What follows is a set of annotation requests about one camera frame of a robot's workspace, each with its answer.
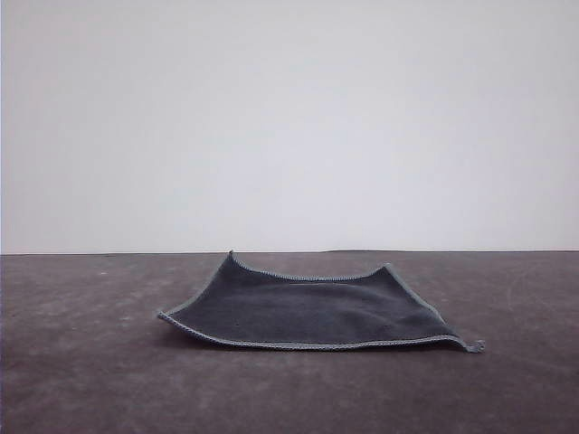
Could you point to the purple towel with grey hem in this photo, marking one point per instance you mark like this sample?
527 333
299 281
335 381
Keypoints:
316 307

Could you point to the grey table cloth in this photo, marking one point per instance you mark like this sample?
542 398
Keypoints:
90 384

